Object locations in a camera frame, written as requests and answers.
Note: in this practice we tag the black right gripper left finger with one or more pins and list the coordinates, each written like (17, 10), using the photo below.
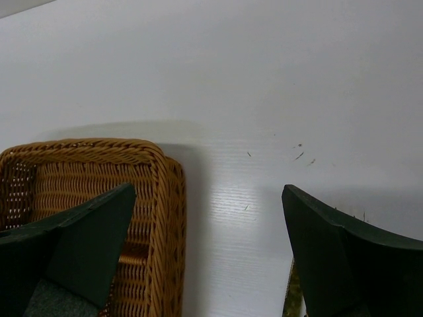
(64, 264)

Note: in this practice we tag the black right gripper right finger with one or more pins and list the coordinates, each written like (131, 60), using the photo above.
(348, 267)

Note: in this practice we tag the brown wicker cutlery tray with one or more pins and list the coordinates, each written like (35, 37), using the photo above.
(40, 179)

